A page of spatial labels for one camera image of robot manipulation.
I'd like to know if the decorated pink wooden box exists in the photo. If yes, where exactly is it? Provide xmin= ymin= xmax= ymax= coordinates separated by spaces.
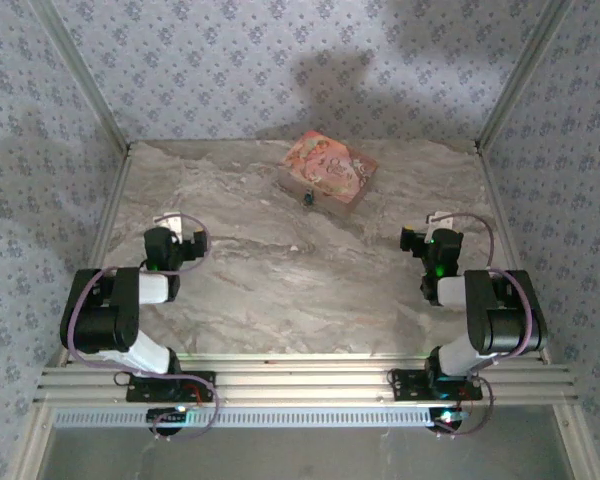
xmin=277 ymin=130 xmax=380 ymax=220

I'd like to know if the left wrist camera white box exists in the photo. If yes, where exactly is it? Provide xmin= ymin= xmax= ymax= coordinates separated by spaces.
xmin=153 ymin=211 xmax=184 ymax=236

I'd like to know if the aluminium side rail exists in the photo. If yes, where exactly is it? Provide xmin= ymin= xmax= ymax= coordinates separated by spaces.
xmin=59 ymin=147 xmax=134 ymax=364
xmin=474 ymin=147 xmax=552 ymax=365

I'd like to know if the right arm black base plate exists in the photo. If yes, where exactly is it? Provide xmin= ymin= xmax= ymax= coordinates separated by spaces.
xmin=389 ymin=368 xmax=484 ymax=401

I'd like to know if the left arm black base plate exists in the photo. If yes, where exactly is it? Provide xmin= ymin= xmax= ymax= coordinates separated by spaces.
xmin=126 ymin=370 xmax=217 ymax=403

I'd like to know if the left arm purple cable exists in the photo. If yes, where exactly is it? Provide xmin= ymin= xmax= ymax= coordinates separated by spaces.
xmin=60 ymin=212 xmax=221 ymax=442

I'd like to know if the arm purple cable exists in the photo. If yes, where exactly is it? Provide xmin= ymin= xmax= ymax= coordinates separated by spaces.
xmin=432 ymin=212 xmax=535 ymax=437
xmin=60 ymin=212 xmax=221 ymax=442

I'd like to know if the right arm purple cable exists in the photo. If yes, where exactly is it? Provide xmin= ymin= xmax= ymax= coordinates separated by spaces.
xmin=432 ymin=212 xmax=535 ymax=437

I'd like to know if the horizontal aluminium mounting rail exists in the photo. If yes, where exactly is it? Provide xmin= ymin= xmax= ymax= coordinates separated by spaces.
xmin=36 ymin=352 xmax=579 ymax=406

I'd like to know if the aluminium corner post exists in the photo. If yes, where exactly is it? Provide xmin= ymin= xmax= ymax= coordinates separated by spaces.
xmin=31 ymin=0 xmax=133 ymax=157
xmin=473 ymin=0 xmax=576 ymax=154

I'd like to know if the white slotted cable duct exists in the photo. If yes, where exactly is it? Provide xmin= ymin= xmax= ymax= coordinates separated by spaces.
xmin=53 ymin=405 xmax=444 ymax=430

